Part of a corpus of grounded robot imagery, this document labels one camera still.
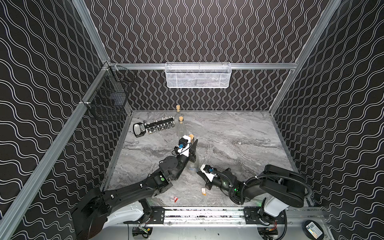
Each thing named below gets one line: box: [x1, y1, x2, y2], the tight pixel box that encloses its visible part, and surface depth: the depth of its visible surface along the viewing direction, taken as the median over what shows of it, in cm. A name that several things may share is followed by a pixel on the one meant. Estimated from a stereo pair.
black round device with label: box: [302, 220, 325, 240], surface depth 71 cm
